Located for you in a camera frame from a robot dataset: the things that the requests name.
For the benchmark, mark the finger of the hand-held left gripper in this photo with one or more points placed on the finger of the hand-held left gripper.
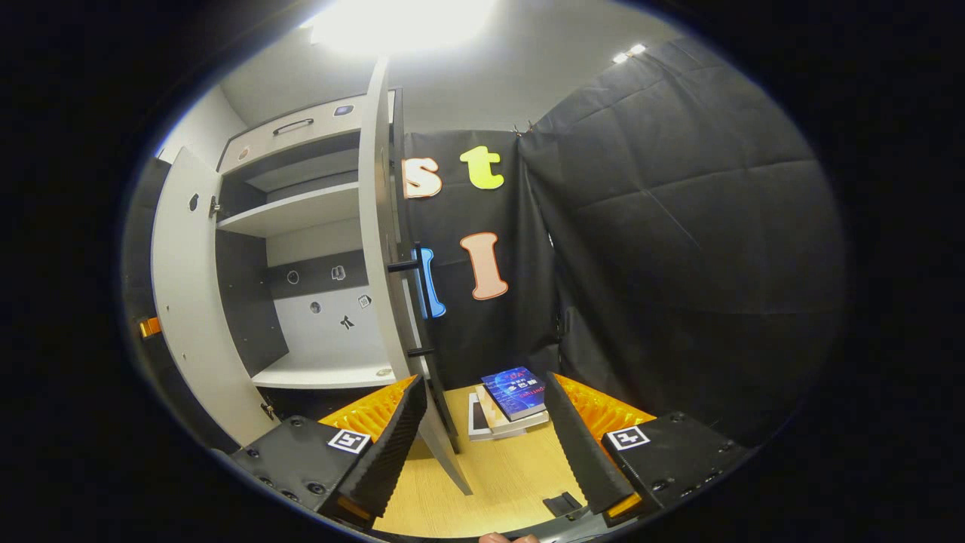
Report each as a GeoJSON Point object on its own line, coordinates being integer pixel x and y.
{"type": "Point", "coordinates": [150, 327]}

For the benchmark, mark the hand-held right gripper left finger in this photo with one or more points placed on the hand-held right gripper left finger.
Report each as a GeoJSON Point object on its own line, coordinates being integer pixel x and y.
{"type": "Point", "coordinates": [392, 445]}

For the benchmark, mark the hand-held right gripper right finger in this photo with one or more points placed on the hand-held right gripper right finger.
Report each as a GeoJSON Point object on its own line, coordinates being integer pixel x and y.
{"type": "Point", "coordinates": [584, 452]}

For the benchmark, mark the white double-door shoe cabinet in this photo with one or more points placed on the white double-door shoe cabinet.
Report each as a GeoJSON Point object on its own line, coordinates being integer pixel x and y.
{"type": "Point", "coordinates": [249, 302]}

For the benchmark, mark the cabinet door with keys sticker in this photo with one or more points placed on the cabinet door with keys sticker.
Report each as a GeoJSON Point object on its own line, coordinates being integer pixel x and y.
{"type": "Point", "coordinates": [375, 226]}

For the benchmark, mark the white cabinet bottom panel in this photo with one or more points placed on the white cabinet bottom panel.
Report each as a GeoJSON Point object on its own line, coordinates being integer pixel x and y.
{"type": "Point", "coordinates": [324, 372]}

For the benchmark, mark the metal door hinge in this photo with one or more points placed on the metal door hinge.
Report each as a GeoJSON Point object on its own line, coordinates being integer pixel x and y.
{"type": "Point", "coordinates": [214, 206]}

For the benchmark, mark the white cabinet shelf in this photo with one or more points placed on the white cabinet shelf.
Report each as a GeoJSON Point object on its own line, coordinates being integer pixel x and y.
{"type": "Point", "coordinates": [294, 211]}

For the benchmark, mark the small black block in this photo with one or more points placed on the small black block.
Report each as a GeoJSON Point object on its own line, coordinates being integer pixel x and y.
{"type": "Point", "coordinates": [563, 505]}

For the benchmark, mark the blue book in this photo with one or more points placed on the blue book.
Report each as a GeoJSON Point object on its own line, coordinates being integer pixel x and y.
{"type": "Point", "coordinates": [516, 392]}

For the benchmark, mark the white book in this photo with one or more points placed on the white book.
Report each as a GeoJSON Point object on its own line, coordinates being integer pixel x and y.
{"type": "Point", "coordinates": [482, 426]}

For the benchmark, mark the black backdrop cloth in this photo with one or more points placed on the black backdrop cloth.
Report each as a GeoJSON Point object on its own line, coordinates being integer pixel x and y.
{"type": "Point", "coordinates": [678, 249]}

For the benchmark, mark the black cloth clip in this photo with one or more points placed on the black cloth clip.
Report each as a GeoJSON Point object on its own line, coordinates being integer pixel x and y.
{"type": "Point", "coordinates": [522, 129]}

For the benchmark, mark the large ceiling light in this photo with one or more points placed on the large ceiling light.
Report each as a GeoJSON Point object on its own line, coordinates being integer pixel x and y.
{"type": "Point", "coordinates": [399, 23]}

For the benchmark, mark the small ceiling light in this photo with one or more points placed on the small ceiling light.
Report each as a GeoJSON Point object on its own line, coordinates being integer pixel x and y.
{"type": "Point", "coordinates": [629, 53]}

